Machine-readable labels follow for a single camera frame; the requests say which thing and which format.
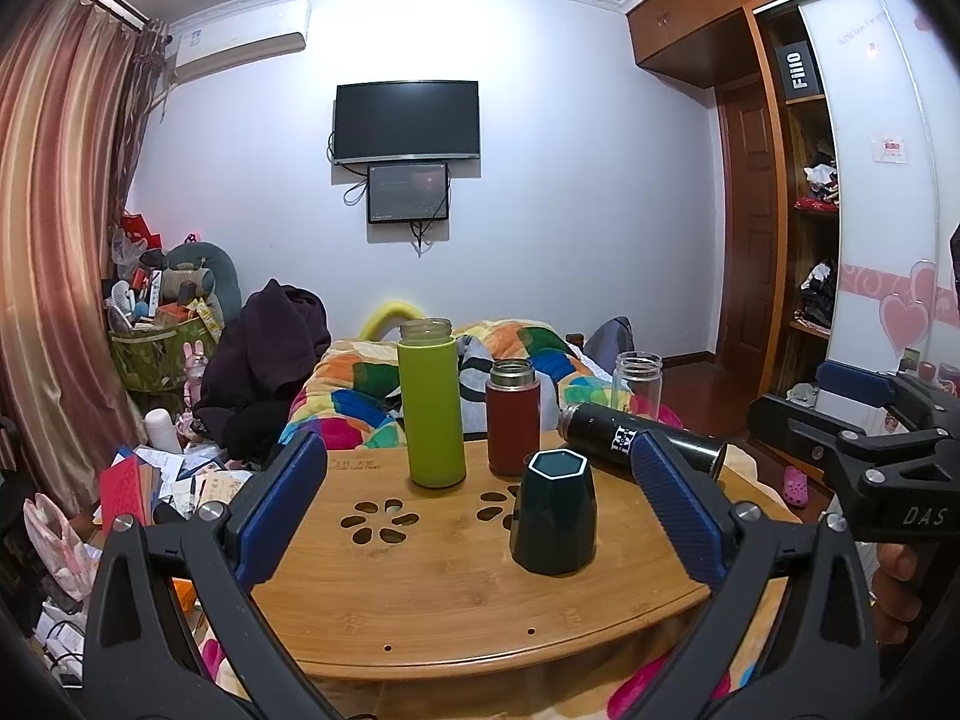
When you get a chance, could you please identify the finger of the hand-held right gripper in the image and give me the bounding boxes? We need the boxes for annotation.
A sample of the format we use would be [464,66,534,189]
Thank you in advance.
[816,360,960,428]
[746,394,960,482]

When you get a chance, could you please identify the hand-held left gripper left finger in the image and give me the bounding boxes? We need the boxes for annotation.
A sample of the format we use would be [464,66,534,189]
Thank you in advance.
[82,429,338,720]

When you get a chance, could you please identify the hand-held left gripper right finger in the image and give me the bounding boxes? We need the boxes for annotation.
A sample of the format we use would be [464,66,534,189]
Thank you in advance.
[621,430,881,720]

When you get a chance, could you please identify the dark green hexagonal cup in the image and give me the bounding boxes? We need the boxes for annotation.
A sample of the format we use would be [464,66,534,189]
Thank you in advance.
[510,448,599,577]

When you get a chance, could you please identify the person's right hand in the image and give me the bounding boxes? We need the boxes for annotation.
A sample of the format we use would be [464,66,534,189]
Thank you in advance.
[868,542,929,647]

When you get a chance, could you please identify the pile of papers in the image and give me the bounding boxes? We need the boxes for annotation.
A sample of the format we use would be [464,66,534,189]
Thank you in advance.
[112,444,254,527]

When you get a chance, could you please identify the black thermos bottle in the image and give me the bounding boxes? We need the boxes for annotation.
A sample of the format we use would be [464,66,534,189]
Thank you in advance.
[559,401,727,478]

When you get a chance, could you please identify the clear glass bottle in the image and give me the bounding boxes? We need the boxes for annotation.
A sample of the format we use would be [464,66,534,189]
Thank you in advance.
[611,351,663,421]

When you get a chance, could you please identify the colourful patchwork blanket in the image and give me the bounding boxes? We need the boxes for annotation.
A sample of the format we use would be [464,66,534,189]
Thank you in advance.
[281,321,676,452]

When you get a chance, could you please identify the dark clothes pile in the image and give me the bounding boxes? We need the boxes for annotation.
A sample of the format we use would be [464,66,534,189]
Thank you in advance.
[193,279,332,463]

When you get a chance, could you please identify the pink bunny bottle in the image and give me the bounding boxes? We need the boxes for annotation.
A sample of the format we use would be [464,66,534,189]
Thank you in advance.
[184,341,208,407]

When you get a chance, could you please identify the wooden wardrobe shelves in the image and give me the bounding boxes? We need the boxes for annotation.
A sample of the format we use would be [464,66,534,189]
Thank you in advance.
[742,6,841,400]

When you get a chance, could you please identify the red box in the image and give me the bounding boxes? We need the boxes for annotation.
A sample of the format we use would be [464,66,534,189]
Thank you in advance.
[100,456,148,535]

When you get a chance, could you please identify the green bottle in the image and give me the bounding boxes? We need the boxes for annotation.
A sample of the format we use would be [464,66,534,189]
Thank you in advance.
[397,317,467,488]

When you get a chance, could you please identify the wooden door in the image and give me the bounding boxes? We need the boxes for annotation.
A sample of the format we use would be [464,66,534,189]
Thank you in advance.
[715,79,785,370]

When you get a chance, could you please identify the red thermos bottle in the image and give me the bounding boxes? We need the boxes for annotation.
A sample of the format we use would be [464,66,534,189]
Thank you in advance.
[485,358,542,477]

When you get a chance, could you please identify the grey clothing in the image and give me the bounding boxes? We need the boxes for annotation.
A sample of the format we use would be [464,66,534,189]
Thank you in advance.
[583,316,635,370]

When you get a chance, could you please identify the green storage basket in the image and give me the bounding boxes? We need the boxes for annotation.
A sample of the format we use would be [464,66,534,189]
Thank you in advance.
[111,311,220,392]

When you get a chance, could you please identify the white sliding door with hearts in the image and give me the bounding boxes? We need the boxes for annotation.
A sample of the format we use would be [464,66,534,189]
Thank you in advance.
[797,0,960,410]

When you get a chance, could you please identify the yellow foam tube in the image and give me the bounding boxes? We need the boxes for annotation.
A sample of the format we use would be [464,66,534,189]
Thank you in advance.
[358,300,427,343]

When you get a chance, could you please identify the pink patterned bag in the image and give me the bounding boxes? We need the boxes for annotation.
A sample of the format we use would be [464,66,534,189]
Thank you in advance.
[22,493,95,601]

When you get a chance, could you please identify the grey plush toy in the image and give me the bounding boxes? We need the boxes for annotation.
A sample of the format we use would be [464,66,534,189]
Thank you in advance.
[161,240,242,316]

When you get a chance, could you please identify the red bag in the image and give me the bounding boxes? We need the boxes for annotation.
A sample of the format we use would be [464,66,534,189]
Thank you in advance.
[120,214,163,253]

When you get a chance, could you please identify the black box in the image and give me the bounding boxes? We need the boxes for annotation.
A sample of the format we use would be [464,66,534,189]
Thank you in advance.
[772,37,825,104]

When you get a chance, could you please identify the small black monitor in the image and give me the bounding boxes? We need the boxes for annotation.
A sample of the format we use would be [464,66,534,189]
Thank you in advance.
[367,162,451,224]

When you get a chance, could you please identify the striped brown curtain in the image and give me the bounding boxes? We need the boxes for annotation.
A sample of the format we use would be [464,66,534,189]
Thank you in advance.
[0,0,170,518]

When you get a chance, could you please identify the wooden overhead cabinet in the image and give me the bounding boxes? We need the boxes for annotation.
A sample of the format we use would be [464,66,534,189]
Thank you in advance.
[626,0,886,88]

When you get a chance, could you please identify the white air conditioner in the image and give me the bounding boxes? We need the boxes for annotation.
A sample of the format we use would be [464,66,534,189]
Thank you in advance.
[169,0,311,83]

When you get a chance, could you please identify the black cable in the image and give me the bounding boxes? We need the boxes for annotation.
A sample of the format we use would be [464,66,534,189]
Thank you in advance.
[327,131,370,205]

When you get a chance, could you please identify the black wall television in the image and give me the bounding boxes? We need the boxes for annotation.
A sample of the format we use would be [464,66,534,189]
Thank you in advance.
[334,79,481,164]

